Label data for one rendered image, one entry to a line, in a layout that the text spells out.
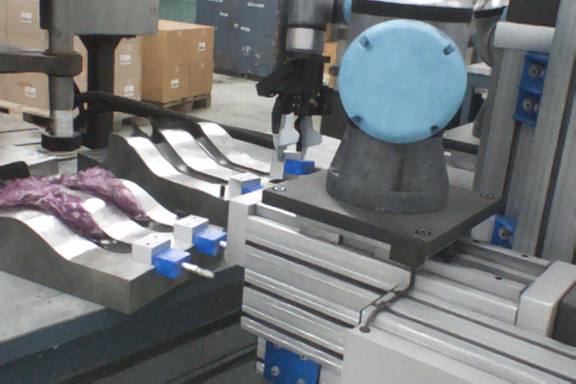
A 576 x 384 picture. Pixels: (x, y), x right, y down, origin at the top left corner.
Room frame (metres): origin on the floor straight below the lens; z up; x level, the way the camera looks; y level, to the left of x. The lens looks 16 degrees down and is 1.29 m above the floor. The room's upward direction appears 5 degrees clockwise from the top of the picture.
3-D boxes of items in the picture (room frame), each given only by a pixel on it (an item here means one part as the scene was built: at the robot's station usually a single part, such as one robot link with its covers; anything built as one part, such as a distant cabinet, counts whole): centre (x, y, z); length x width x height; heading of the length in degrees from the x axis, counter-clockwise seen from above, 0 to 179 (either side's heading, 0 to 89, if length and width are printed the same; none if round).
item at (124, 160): (1.45, 0.21, 0.87); 0.50 x 0.26 x 0.14; 48
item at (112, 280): (1.12, 0.38, 0.86); 0.50 x 0.26 x 0.11; 66
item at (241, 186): (1.22, 0.05, 0.89); 0.13 x 0.05 x 0.05; 48
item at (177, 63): (6.35, 1.51, 0.37); 1.20 x 0.82 x 0.74; 68
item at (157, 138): (1.43, 0.21, 0.92); 0.35 x 0.16 x 0.09; 48
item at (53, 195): (1.13, 0.38, 0.90); 0.26 x 0.18 x 0.08; 66
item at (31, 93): (5.41, 1.89, 0.47); 1.22 x 0.80 x 0.94; 64
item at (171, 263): (0.97, 0.16, 0.86); 0.13 x 0.05 x 0.05; 66
